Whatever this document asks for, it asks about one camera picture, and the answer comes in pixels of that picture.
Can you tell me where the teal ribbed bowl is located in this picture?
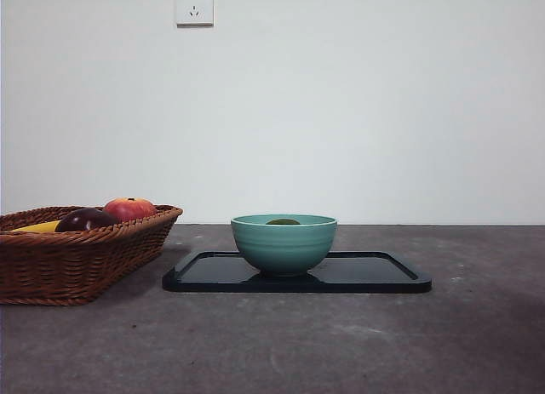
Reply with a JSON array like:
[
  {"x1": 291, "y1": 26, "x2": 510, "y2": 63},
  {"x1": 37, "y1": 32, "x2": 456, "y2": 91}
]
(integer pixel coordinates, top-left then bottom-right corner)
[{"x1": 230, "y1": 214, "x2": 339, "y2": 278}]

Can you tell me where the black rectangular tray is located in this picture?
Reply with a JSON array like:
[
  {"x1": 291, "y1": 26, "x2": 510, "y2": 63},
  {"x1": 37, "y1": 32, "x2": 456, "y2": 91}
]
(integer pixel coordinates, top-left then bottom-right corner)
[{"x1": 161, "y1": 250, "x2": 433, "y2": 294}]

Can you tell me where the red apple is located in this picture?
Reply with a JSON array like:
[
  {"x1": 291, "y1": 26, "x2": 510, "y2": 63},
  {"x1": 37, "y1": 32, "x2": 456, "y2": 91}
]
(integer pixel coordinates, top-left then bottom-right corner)
[{"x1": 102, "y1": 197, "x2": 158, "y2": 221}]

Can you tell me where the dark purple fruit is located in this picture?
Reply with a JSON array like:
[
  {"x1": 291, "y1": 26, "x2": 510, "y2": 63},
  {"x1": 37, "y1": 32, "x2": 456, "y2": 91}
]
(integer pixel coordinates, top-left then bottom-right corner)
[{"x1": 54, "y1": 208, "x2": 121, "y2": 233}]

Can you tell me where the brown wicker basket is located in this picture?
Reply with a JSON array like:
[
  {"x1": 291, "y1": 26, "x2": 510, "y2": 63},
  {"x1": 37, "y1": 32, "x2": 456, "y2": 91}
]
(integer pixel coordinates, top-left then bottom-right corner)
[{"x1": 0, "y1": 204, "x2": 184, "y2": 306}]

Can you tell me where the yellow fruit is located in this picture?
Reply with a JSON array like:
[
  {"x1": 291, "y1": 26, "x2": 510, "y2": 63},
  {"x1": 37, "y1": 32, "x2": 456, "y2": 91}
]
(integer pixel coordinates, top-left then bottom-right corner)
[{"x1": 10, "y1": 220, "x2": 63, "y2": 233}]

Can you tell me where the white wall socket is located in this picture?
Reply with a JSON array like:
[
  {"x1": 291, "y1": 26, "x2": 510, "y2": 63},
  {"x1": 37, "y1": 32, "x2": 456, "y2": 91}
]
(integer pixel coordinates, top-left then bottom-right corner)
[{"x1": 176, "y1": 0, "x2": 215, "y2": 28}]

